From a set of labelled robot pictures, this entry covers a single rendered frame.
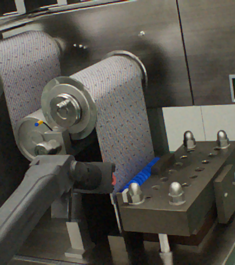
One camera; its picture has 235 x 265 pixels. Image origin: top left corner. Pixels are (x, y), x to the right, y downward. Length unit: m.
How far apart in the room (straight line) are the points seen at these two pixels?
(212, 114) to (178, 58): 2.64
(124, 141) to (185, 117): 2.85
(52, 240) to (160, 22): 0.63
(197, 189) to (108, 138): 0.23
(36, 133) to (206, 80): 0.45
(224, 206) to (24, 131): 0.51
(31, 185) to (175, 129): 3.31
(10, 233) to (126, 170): 0.52
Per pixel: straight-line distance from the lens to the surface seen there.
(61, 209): 1.03
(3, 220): 0.82
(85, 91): 1.14
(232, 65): 1.34
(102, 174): 1.12
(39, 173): 0.94
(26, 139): 1.30
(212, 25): 1.34
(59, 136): 1.18
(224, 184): 1.26
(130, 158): 1.29
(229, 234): 1.26
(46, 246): 1.36
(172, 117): 4.14
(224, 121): 4.00
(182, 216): 1.11
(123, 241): 1.24
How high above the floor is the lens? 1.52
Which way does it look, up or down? 17 degrees down
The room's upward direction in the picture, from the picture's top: 12 degrees counter-clockwise
